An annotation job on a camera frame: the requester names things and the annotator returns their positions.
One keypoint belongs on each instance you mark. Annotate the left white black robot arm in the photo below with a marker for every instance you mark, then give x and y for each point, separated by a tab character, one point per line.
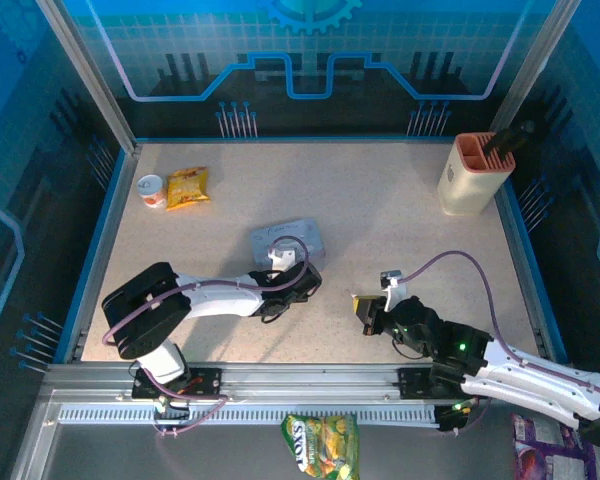
215	301

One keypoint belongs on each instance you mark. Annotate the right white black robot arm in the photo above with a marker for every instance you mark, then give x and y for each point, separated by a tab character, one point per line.
530	381

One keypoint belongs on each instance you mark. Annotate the green yellow snack bag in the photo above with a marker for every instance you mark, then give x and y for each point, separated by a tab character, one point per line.
325	447

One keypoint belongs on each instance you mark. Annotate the beige knife block orange top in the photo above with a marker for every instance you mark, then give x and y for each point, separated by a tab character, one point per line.
467	187

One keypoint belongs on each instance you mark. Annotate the white orange cup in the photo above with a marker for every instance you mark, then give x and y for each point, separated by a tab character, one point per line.
151	192

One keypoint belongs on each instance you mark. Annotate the purple snack bag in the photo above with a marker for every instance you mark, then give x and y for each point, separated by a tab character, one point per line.
545	455

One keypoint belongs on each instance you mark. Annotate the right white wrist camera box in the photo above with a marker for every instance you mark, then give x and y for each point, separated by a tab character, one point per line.
392	292

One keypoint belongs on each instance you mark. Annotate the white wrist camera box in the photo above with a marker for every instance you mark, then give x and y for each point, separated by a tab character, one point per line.
280	261
392	292

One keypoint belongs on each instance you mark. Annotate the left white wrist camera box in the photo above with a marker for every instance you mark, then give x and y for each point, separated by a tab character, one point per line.
280	261

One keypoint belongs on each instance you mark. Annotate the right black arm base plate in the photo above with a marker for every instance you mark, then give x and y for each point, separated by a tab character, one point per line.
415	382

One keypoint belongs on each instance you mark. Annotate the aluminium mounting rail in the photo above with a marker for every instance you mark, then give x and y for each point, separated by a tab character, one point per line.
305	380

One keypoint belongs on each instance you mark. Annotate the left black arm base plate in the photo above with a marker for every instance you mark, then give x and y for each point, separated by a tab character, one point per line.
205	385

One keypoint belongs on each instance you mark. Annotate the aluminium side rail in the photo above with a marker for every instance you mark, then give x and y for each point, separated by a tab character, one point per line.
105	240
525	250

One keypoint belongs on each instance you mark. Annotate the aluminium frame post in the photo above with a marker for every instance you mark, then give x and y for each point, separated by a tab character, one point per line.
87	75
535	65

